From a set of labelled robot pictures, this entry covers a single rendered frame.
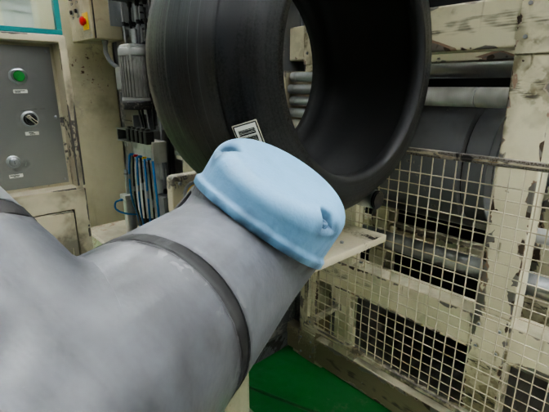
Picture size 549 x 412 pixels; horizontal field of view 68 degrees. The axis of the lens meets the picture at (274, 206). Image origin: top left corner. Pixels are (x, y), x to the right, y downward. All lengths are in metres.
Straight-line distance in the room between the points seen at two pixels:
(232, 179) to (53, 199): 1.01
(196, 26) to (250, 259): 0.54
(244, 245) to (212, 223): 0.02
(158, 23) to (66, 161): 0.56
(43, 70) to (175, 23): 0.54
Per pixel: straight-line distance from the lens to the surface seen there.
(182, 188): 1.01
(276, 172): 0.19
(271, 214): 0.17
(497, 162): 1.04
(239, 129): 0.63
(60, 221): 1.18
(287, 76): 1.39
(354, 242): 0.97
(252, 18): 0.63
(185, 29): 0.69
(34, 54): 1.19
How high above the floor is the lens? 1.15
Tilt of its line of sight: 16 degrees down
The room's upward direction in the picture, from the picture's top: straight up
